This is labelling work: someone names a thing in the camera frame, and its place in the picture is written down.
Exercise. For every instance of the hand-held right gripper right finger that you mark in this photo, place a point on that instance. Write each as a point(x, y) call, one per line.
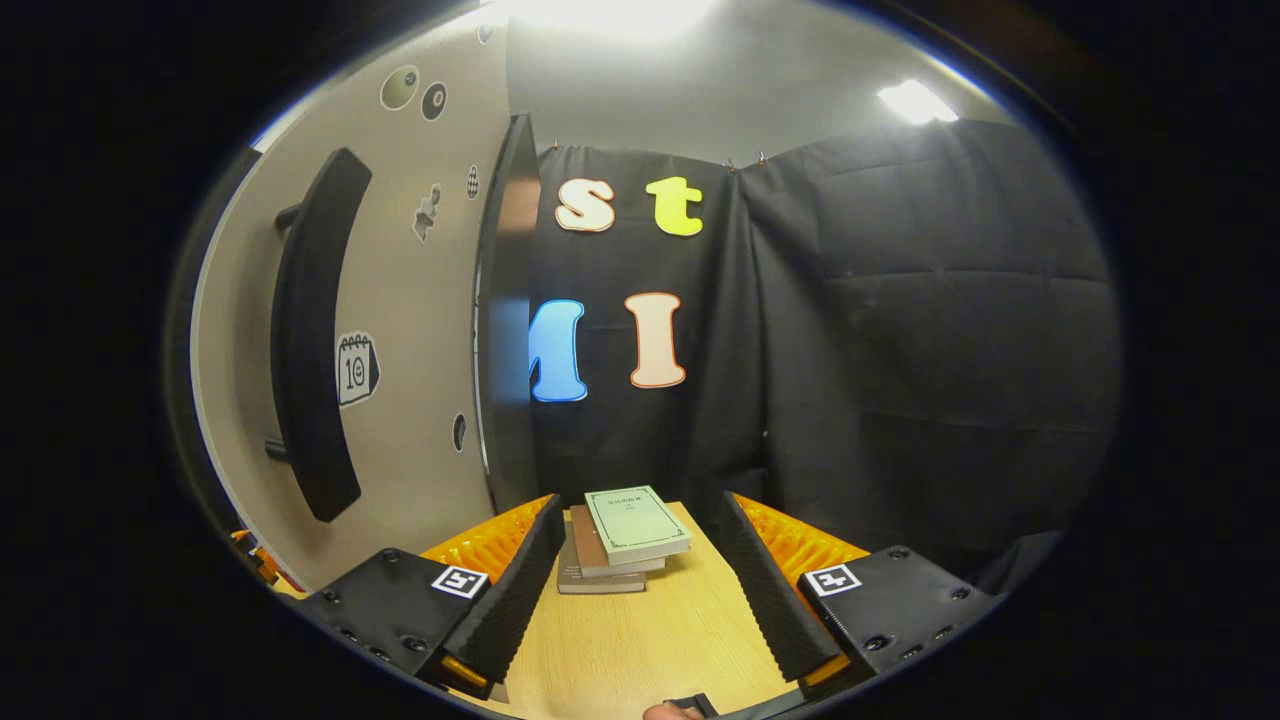
point(770, 600)

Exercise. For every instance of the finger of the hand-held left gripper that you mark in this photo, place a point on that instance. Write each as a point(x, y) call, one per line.
point(262, 565)

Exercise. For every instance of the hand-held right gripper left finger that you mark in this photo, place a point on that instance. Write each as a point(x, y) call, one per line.
point(525, 600)

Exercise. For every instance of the white cabinet door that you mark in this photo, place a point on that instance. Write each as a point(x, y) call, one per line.
point(420, 300)

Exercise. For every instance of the grey book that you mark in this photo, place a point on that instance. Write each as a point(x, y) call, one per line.
point(600, 585)

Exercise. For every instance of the brown book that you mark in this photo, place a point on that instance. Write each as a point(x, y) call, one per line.
point(585, 550)

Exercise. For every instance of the green book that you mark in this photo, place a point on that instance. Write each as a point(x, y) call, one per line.
point(635, 523)

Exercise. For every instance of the black backdrop cloth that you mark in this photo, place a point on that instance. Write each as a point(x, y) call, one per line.
point(900, 330)

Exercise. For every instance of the small ceiling light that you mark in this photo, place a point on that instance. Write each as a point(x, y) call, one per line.
point(915, 102)

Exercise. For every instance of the long ceiling light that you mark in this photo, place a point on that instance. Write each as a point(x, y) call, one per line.
point(600, 15)

